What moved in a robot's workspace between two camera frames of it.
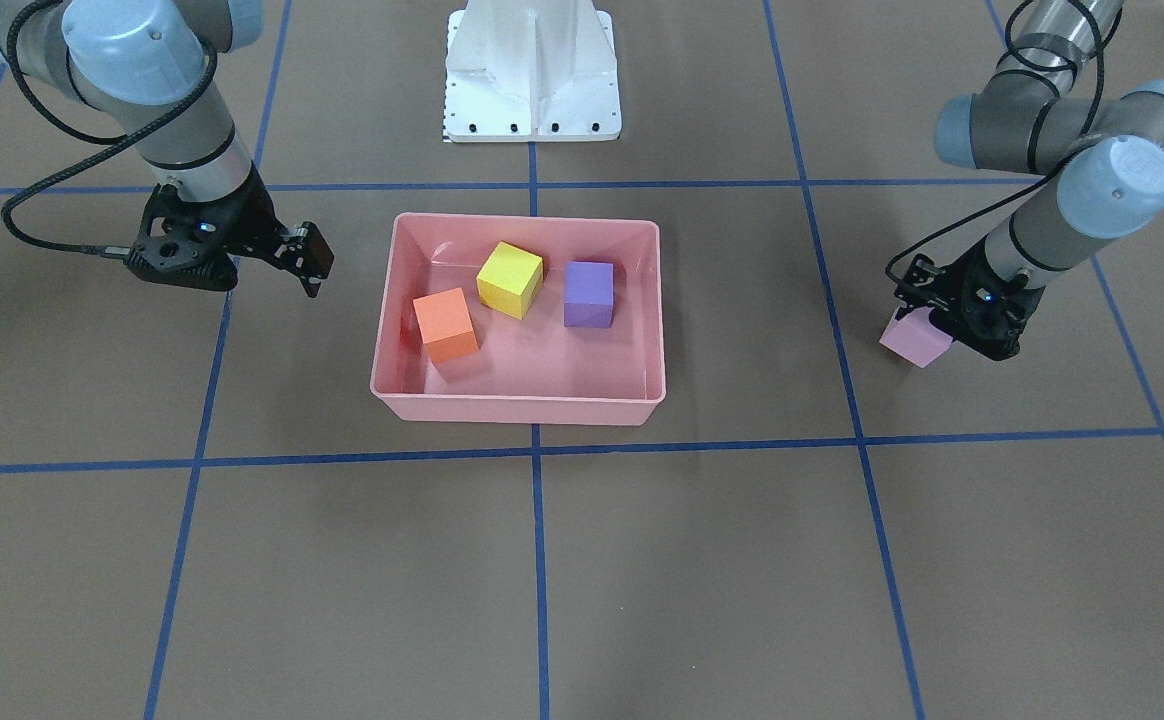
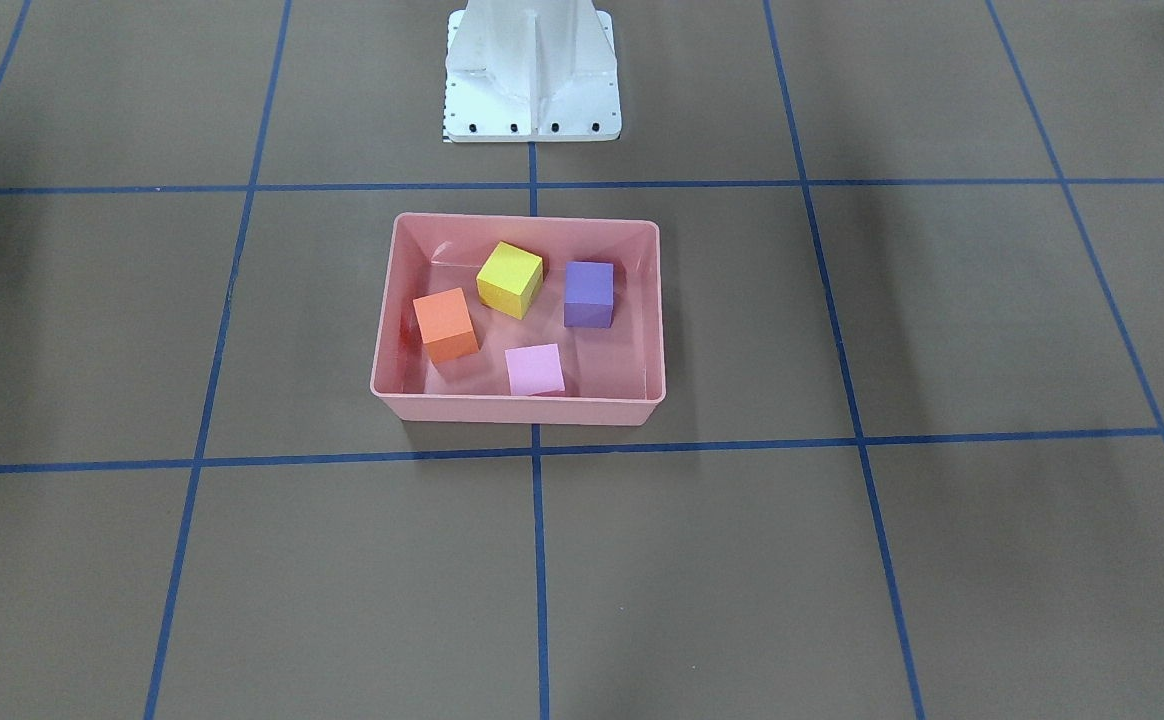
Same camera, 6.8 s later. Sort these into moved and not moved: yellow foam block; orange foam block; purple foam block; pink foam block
Moved: pink foam block
Not moved: orange foam block; yellow foam block; purple foam block
